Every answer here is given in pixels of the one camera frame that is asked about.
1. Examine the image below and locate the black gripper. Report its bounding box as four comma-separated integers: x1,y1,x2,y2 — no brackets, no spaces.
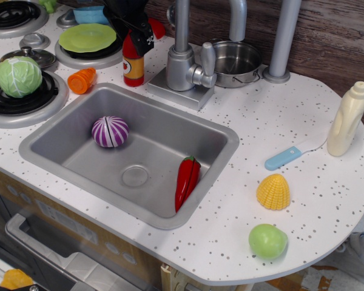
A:
103,0,154,56

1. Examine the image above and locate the red ketchup bottle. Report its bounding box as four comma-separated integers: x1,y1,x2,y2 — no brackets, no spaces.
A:
123,31,144,87

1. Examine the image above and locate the silver toy sink basin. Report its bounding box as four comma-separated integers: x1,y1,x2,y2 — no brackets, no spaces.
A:
19,83,239,229

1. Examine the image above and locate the cream plastic bottle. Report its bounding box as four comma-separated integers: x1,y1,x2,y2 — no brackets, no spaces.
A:
327,81,364,156

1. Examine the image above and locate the red white toy cheese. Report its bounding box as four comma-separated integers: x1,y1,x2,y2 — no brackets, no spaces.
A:
148,18,166,42

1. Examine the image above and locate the right stove burner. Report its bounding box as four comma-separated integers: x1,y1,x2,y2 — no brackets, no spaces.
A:
55,42,123,69

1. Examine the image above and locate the stove burner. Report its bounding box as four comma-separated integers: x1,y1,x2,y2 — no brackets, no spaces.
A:
0,72,69,129
0,1,49,39
55,42,123,69

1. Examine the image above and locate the blue toy bowl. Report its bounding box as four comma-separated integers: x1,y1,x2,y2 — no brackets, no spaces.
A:
73,5,109,25

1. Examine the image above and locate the green toy plate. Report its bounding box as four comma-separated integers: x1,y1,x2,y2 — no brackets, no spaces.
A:
58,23,116,53

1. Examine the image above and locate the grey stove knob back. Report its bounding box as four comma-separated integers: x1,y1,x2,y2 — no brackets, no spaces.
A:
56,9,78,29

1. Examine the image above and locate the grey stove knob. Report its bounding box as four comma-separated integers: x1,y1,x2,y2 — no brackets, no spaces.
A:
19,32,50,49
56,9,78,29

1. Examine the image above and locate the orange toy carrot piece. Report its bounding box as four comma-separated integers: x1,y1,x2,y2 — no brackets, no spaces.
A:
67,67,96,95

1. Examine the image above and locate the silver toy faucet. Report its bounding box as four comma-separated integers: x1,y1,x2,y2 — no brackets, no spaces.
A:
147,0,248,112

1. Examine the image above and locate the green toy vegetable top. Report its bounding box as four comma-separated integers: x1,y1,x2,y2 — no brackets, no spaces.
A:
38,0,57,14

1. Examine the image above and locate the steel pot lid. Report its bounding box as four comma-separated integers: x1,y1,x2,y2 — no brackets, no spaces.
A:
0,46,56,69

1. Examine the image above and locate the grey stove knob centre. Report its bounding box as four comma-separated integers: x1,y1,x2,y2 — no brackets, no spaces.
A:
19,32,50,49

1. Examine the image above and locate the purple striped toy onion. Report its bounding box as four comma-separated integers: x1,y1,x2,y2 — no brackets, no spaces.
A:
92,116,129,148

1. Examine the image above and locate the small steel pot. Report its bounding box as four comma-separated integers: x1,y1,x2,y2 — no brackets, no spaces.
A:
210,39,263,88

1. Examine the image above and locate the green toy cabbage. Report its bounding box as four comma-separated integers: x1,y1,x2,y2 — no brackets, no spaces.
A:
0,56,42,98

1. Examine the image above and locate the back left stove burner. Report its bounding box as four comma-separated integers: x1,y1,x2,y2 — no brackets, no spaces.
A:
0,1,49,39

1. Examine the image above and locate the front left stove burner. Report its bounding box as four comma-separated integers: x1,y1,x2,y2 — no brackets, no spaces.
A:
0,72,69,129

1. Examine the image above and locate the red toy chili pepper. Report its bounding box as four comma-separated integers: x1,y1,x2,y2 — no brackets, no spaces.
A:
175,156,201,212

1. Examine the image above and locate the grey support pole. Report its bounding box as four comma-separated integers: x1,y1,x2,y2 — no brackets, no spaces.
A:
263,0,302,84

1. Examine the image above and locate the yellow toy corn piece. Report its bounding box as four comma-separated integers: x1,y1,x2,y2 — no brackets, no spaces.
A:
256,174,290,210

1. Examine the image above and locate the green toy apple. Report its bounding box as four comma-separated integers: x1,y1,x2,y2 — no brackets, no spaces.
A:
249,224,288,259

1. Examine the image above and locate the yellow object bottom left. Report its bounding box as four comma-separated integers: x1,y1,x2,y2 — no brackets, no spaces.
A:
0,269,33,290

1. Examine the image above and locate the blue handled toy knife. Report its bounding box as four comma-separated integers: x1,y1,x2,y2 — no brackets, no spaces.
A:
265,134,326,170

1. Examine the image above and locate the grey oven door handle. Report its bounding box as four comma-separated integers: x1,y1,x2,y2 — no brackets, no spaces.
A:
5,213,120,290

